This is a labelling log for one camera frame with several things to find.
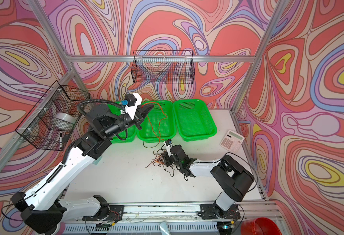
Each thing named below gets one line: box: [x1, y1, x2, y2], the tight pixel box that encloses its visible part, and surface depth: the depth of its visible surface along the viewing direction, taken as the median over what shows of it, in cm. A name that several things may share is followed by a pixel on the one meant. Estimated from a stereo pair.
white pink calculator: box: [219, 129, 246, 154], surface depth 101 cm
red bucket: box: [241, 217, 282, 235], surface depth 61 cm
